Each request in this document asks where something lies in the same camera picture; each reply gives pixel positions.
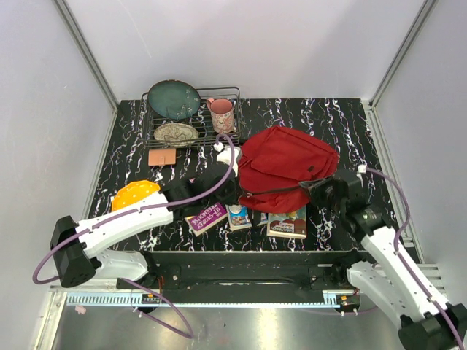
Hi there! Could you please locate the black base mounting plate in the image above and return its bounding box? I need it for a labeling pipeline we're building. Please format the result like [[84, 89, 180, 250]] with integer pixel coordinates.
[[136, 249, 375, 290]]

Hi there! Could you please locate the orange yellow plate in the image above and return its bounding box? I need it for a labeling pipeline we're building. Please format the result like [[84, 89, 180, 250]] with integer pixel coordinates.
[[111, 180, 161, 212]]

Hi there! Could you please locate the blue cartoon book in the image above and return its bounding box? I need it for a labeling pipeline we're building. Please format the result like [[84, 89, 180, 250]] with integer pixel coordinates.
[[226, 205, 252, 231]]

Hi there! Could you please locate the red student backpack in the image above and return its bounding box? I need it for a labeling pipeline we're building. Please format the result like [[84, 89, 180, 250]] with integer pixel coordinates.
[[239, 126, 339, 214]]

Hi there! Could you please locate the teal round plate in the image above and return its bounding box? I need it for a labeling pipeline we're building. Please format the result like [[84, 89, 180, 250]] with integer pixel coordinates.
[[147, 80, 201, 120]]

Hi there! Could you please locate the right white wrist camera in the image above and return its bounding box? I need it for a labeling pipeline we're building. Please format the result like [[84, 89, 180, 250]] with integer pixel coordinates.
[[357, 164, 367, 179]]

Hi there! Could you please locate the purple treehouse book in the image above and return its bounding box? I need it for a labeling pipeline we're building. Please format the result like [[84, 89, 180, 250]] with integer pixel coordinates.
[[185, 203, 228, 236]]

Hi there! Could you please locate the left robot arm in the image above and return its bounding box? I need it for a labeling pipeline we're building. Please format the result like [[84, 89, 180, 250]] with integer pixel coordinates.
[[50, 162, 238, 289]]

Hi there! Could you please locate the pink patterned mug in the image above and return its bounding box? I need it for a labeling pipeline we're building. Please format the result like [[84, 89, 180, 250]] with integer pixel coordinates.
[[207, 98, 235, 133]]

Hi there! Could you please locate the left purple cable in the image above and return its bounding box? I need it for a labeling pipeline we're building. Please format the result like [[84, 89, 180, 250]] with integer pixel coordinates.
[[31, 133, 236, 340]]

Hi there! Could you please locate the aluminium frame rail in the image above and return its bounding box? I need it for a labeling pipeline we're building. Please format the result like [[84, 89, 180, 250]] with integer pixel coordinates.
[[49, 264, 448, 307]]

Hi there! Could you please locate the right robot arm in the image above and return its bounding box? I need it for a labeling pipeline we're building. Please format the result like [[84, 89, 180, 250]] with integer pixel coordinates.
[[299, 165, 466, 349]]

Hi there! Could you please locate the yellow illustrated book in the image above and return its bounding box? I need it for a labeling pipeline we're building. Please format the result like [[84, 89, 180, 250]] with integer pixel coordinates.
[[266, 206, 307, 239]]

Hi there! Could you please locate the dark wire dish rack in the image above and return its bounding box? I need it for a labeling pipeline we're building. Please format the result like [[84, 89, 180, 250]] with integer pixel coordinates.
[[139, 87, 244, 149]]

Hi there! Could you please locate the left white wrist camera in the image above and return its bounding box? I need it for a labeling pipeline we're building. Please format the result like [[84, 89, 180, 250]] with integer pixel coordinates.
[[214, 142, 242, 177]]

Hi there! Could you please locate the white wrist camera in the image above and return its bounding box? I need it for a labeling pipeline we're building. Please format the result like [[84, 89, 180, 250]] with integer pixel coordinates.
[[214, 142, 242, 177], [357, 164, 367, 179]]

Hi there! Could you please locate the pink leather wallet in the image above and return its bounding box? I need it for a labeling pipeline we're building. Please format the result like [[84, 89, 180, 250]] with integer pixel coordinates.
[[148, 148, 177, 166]]

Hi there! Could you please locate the beige patterned plate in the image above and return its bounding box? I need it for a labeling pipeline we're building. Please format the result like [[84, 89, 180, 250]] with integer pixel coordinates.
[[153, 123, 198, 147]]

